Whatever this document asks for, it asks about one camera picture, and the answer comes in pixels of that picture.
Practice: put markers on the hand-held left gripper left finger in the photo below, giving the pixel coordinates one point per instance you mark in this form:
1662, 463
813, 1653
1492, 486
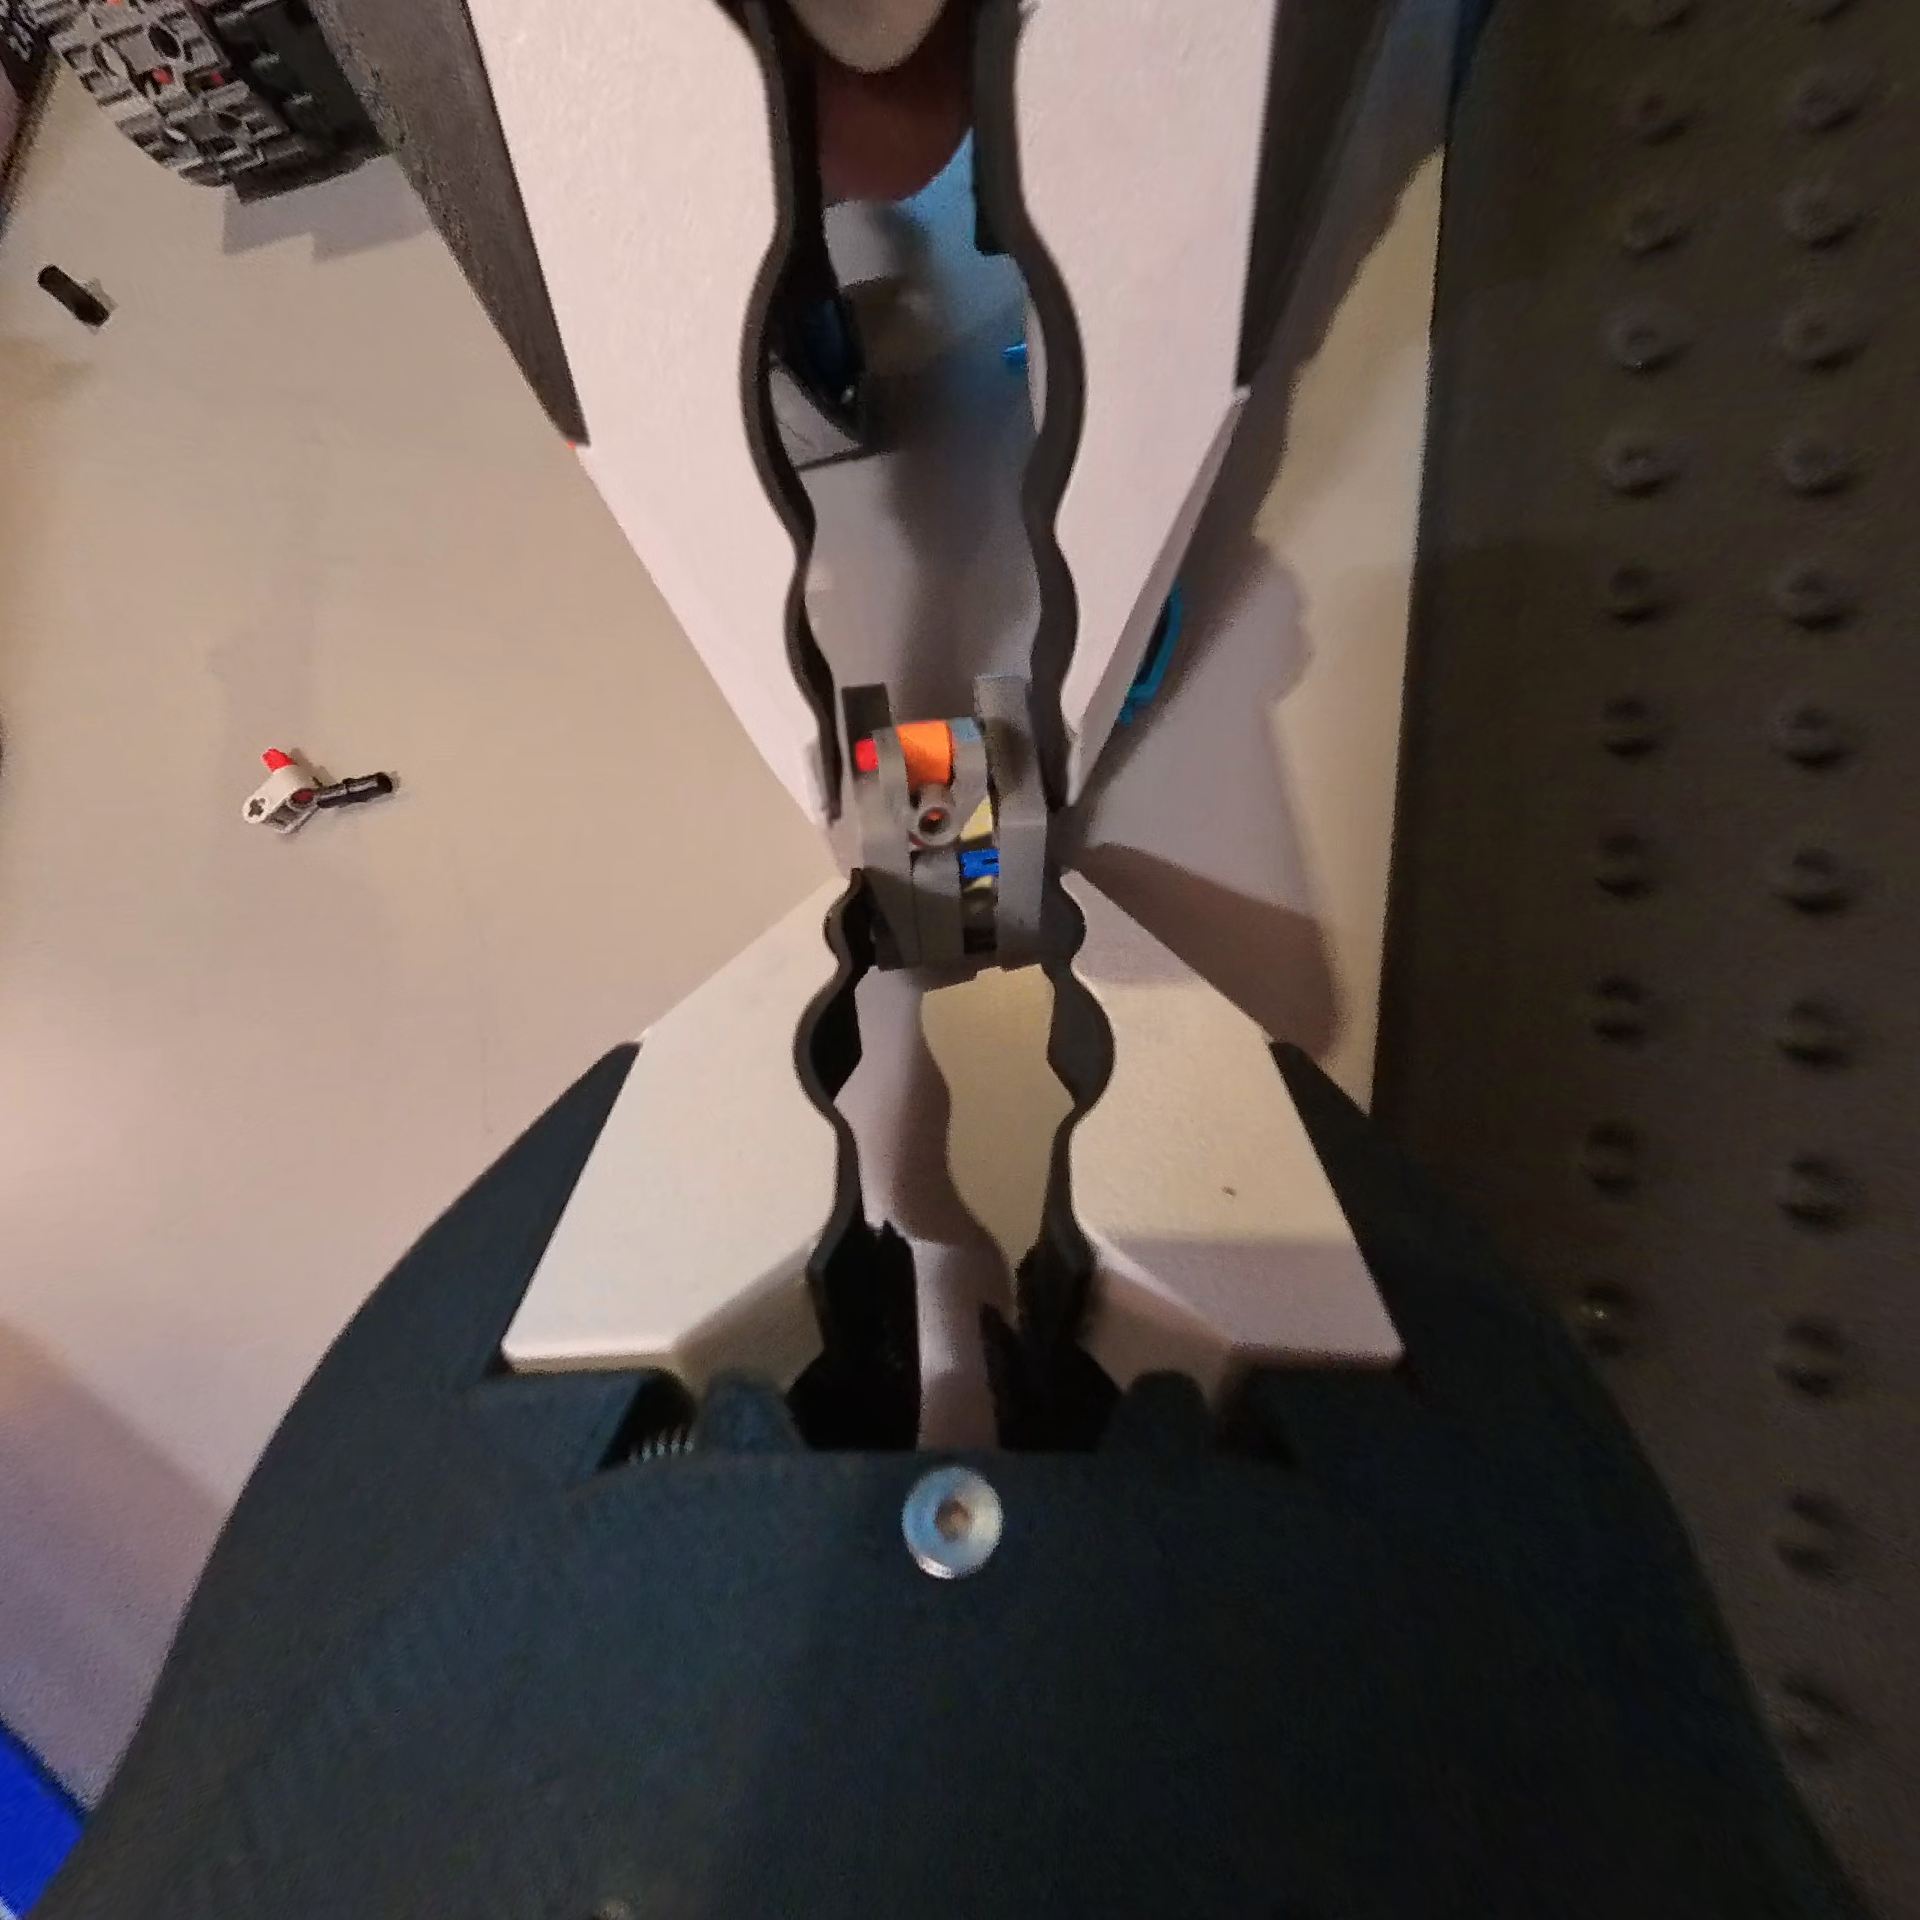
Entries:
675, 1186

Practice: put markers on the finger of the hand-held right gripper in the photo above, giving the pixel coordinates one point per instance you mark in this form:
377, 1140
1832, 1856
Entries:
1157, 226
643, 226

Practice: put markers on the short black connector pin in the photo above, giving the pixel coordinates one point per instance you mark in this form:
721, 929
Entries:
74, 297

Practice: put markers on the grey tracked toy robot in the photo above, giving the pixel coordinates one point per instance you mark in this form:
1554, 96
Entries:
195, 74

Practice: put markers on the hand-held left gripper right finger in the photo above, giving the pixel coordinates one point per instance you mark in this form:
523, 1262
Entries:
1229, 1186

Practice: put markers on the long black connector pin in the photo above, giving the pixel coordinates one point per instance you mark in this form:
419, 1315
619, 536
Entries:
357, 786

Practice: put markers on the light blue brick separator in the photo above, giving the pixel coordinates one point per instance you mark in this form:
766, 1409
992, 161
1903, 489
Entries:
1157, 657

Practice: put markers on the white connector with red axle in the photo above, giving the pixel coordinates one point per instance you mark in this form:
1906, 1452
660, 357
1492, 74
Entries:
280, 794

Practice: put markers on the orange grey toy robot arm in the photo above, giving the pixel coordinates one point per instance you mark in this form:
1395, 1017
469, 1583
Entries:
897, 315

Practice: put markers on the grey orange brick assembly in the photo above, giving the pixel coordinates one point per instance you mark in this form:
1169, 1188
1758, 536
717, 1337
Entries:
937, 819

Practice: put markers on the blue storage bin with tag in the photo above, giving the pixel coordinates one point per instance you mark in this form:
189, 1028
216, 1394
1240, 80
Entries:
29, 1828

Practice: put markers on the black dimpled mat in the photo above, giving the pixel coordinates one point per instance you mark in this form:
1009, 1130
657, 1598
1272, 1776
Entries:
1652, 749

